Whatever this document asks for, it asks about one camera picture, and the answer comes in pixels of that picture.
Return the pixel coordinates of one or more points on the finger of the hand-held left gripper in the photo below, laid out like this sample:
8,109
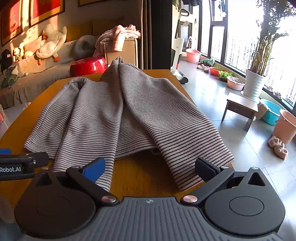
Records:
39,158
5,151

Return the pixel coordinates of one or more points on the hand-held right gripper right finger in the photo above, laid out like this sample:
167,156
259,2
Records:
205,170

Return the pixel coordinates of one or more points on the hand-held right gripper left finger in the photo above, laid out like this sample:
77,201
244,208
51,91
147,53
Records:
94,170

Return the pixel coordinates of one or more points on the grey striped garment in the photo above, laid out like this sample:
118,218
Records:
115,111

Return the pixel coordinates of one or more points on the pink clothes pile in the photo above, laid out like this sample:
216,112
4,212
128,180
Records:
115,37

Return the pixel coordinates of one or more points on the green dinosaur plush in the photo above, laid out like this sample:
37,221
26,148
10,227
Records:
9,77

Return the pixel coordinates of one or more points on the small wooden stool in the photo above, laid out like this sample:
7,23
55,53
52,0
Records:
240,104

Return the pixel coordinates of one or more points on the pink plush slipper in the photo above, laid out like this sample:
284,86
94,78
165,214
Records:
275,141
281,151

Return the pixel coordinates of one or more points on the grey sofa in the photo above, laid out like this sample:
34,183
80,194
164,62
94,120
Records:
46,74

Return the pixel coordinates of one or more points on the blue basin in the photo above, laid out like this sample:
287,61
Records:
271,114

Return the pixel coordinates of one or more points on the pink bucket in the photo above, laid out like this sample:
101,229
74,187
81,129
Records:
285,127

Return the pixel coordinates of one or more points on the dark bag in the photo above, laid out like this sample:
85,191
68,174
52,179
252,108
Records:
6,60

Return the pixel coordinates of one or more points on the pink bowl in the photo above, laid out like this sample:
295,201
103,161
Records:
235,83

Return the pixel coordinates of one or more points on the white plant pot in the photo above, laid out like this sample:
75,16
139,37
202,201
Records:
254,85

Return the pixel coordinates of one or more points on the red basin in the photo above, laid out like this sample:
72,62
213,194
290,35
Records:
215,71

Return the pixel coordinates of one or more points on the red pot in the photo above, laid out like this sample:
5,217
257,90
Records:
87,66

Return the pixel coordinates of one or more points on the green leafy vegetables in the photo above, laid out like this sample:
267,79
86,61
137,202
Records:
207,62

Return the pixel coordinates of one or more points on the pink pillow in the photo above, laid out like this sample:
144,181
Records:
34,45

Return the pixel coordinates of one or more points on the white goose plush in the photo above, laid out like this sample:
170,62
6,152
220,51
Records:
50,44

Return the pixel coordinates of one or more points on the pink basin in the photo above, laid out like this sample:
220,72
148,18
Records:
193,55

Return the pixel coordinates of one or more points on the white upright vacuum cleaner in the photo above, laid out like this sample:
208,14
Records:
177,53

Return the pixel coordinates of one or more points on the grey neck pillow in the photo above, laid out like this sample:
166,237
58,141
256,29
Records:
84,46

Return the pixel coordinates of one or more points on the beige box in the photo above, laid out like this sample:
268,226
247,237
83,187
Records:
128,51

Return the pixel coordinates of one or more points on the red framed picture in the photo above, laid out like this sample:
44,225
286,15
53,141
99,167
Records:
11,20
46,10

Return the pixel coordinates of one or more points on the yellow sofa cushion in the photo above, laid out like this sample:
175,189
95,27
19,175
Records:
104,26
78,32

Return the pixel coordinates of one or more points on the tall bamboo plant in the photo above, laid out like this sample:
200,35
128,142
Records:
263,46

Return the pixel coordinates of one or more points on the brown curtain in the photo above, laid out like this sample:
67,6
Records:
141,34

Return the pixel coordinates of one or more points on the black window frame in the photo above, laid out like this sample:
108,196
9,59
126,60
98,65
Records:
225,34

